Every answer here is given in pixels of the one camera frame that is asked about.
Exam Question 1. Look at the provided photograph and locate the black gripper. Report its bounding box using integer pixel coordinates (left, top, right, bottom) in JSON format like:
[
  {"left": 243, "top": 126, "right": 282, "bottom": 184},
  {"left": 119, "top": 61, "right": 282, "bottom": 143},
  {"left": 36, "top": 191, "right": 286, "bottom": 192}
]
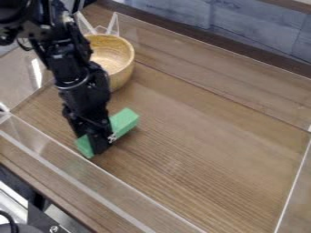
[{"left": 59, "top": 62, "right": 113, "bottom": 155}]

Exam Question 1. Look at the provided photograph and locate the green rectangular block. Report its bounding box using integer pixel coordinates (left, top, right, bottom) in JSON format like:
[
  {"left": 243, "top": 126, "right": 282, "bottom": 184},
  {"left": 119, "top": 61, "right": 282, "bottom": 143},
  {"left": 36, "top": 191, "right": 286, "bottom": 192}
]
[{"left": 75, "top": 108, "right": 140, "bottom": 159}]

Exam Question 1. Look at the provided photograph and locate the wooden bowl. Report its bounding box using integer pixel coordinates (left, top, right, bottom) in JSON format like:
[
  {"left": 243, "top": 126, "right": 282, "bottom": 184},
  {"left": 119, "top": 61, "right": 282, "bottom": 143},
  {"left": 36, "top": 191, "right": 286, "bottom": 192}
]
[{"left": 87, "top": 34, "right": 135, "bottom": 92}]

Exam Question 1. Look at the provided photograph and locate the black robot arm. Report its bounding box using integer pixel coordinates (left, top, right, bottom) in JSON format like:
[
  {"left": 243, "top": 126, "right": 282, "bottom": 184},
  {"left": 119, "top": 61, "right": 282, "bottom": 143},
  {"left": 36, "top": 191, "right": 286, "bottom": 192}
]
[{"left": 0, "top": 0, "right": 113, "bottom": 154}]

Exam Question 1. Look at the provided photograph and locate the clear acrylic tray wall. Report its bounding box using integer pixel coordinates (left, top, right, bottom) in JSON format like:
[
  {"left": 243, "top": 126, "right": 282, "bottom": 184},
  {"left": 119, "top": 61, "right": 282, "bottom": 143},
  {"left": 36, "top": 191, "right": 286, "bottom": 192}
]
[{"left": 0, "top": 103, "right": 207, "bottom": 233}]

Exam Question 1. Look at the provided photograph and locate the black table frame bracket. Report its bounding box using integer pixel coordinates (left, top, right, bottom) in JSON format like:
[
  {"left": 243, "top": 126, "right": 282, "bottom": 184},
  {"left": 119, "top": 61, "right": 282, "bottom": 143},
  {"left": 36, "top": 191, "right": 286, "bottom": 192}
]
[{"left": 27, "top": 202, "right": 80, "bottom": 233}]

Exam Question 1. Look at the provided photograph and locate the black cable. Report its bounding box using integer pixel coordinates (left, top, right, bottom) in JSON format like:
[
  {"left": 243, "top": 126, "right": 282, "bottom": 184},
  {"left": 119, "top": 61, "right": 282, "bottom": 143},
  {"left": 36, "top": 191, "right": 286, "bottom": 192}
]
[{"left": 0, "top": 209, "right": 20, "bottom": 233}]

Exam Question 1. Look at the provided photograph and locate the clear acrylic corner bracket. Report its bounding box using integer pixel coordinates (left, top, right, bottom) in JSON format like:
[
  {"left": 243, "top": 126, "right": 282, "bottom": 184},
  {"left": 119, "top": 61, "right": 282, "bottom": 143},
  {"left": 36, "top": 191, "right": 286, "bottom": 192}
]
[{"left": 75, "top": 11, "right": 120, "bottom": 36}]

